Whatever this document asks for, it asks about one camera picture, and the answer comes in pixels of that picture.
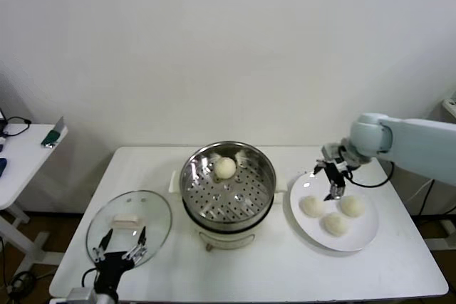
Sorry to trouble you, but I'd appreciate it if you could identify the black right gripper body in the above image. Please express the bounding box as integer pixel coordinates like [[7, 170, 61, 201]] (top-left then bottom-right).
[[324, 160, 348, 188]]

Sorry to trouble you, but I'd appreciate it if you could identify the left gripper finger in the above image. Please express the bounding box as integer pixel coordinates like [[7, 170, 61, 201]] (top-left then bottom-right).
[[92, 228, 113, 261], [122, 226, 148, 261]]

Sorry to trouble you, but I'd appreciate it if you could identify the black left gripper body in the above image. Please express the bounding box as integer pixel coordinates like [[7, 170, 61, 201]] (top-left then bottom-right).
[[94, 251, 135, 293]]

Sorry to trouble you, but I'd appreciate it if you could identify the white steamed baozi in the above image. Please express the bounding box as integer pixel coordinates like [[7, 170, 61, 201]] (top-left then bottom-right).
[[340, 195, 366, 218], [322, 212, 348, 238], [213, 156, 237, 180], [301, 195, 325, 219]]

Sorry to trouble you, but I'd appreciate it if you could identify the round glass pot lid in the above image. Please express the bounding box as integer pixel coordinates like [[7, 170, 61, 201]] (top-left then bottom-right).
[[85, 189, 174, 272]]

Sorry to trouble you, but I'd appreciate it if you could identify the perforated steel steamer basket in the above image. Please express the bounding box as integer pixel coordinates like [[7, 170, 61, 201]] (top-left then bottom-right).
[[169, 141, 289, 225]]

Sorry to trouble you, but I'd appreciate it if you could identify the large white plate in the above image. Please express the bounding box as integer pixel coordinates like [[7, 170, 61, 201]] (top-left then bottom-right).
[[289, 170, 380, 252]]

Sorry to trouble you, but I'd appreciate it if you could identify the white electric cooking pot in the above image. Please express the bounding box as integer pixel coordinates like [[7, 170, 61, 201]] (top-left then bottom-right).
[[170, 175, 289, 252]]

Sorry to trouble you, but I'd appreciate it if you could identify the white side table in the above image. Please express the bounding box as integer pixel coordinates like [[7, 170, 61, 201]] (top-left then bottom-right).
[[0, 124, 69, 278]]

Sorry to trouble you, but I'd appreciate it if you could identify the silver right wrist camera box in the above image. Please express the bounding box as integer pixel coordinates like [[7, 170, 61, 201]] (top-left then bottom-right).
[[321, 142, 345, 161]]

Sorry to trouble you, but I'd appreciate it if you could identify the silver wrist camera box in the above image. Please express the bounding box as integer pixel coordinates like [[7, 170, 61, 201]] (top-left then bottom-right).
[[49, 287, 97, 304], [321, 142, 345, 161]]

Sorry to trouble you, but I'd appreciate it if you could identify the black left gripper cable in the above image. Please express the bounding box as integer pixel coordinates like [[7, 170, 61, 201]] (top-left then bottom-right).
[[82, 268, 99, 289]]

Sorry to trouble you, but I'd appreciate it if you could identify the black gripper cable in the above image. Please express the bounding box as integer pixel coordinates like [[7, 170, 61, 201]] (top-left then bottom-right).
[[82, 268, 99, 289], [343, 159, 395, 188]]

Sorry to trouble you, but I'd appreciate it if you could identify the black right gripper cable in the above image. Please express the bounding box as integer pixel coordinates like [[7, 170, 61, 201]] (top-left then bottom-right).
[[343, 159, 395, 188]]

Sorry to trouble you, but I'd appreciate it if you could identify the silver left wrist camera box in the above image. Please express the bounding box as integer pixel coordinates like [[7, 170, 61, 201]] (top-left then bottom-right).
[[49, 287, 97, 304]]

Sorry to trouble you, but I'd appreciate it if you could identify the white power cable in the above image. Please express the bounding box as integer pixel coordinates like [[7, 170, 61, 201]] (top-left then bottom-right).
[[405, 179, 434, 204]]

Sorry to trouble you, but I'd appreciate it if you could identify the black power cable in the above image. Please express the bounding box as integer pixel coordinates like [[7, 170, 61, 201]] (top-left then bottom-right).
[[416, 179, 456, 219]]

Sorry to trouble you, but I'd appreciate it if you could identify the black floor cable bundle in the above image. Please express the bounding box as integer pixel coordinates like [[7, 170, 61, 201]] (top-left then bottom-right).
[[6, 270, 36, 301]]

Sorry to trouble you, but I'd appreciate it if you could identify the green handled metal scraper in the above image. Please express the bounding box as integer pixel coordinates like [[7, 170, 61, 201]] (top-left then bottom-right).
[[41, 115, 68, 149]]

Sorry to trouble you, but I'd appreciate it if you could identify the black monitor cable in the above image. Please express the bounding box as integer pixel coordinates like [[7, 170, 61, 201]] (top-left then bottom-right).
[[4, 116, 33, 137]]

